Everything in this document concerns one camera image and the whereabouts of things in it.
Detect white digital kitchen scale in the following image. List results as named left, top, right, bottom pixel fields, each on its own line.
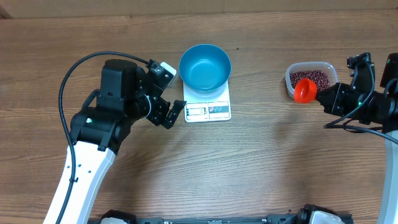
left=183, top=82, right=231, bottom=123

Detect orange scoop blue handle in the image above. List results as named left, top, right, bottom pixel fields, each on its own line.
left=294, top=78, right=317, bottom=103

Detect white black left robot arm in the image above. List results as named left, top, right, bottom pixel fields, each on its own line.
left=44, top=59, right=186, bottom=223

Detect red beans in container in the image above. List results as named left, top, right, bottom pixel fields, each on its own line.
left=289, top=70, right=330, bottom=91

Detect clear plastic container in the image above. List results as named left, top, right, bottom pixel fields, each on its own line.
left=285, top=62, right=338, bottom=98

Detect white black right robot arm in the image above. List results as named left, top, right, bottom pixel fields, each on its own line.
left=316, top=52, right=397, bottom=223

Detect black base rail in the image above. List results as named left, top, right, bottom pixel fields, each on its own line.
left=88, top=204, right=354, bottom=224

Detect blue bowl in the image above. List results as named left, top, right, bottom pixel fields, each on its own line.
left=178, top=44, right=232, bottom=93

